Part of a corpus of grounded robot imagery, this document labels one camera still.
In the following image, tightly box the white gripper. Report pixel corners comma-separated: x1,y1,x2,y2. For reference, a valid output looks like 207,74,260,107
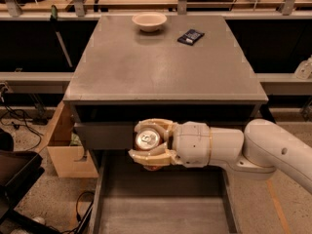
129,118,211,168

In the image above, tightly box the red coke can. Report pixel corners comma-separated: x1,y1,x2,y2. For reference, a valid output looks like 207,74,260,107
135,127,164,172

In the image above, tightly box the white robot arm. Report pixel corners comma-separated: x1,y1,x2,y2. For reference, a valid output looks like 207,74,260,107
129,119,312,192

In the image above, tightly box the open grey middle drawer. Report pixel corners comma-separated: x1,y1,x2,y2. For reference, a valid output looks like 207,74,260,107
88,151,242,234

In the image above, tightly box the grey top drawer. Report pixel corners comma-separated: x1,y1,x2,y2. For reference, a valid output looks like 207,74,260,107
73,121,254,151

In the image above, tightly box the grey wooden cabinet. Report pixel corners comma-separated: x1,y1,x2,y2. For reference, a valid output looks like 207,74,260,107
62,15,269,171

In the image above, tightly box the cardboard box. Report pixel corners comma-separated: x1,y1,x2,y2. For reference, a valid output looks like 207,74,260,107
46,102,98,178

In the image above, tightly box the dark blue snack packet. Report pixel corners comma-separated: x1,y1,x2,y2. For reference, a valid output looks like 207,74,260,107
177,29,204,46

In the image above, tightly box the white ceramic bowl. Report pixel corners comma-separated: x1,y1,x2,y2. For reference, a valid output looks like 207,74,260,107
132,12,167,32

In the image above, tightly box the black chair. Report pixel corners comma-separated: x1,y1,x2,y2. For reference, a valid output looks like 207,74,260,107
0,130,59,234

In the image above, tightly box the black floor cable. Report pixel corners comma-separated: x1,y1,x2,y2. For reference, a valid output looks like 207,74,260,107
61,190,96,234

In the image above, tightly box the black cable bundle left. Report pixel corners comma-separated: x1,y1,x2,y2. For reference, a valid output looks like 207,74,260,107
0,83,44,152

